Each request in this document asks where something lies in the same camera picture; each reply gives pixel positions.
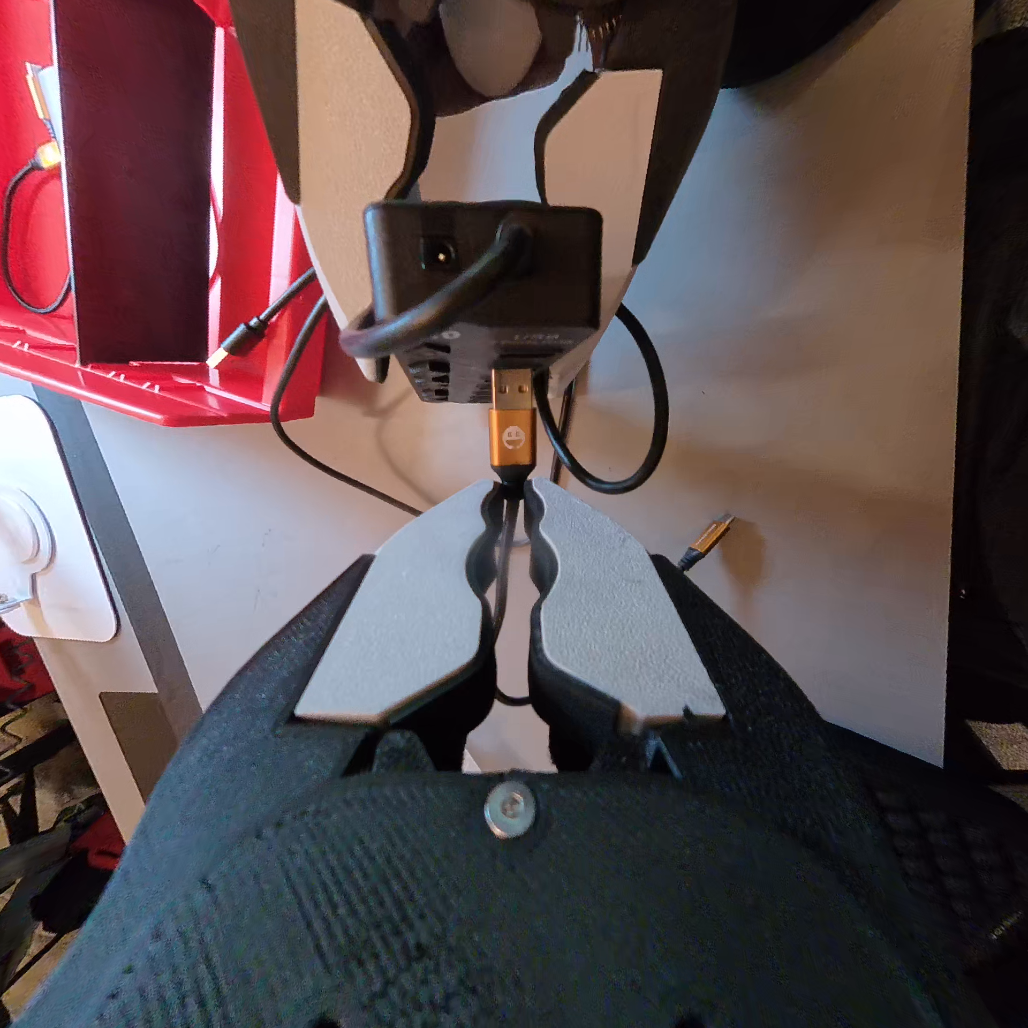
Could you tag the red plastic bin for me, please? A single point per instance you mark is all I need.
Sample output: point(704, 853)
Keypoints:
point(265, 241)

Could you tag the black textured pad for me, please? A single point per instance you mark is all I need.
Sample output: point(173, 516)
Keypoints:
point(948, 867)

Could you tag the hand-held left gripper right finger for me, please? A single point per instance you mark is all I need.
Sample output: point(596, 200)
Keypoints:
point(618, 634)

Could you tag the black bin divider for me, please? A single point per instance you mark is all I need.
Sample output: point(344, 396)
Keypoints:
point(136, 201)

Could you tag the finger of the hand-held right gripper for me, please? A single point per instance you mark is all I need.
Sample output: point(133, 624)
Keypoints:
point(610, 144)
point(345, 120)

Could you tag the instruction sheet on stand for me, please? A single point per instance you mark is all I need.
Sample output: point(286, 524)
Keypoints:
point(64, 562)

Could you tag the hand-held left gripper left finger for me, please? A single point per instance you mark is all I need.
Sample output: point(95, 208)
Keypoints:
point(401, 634)

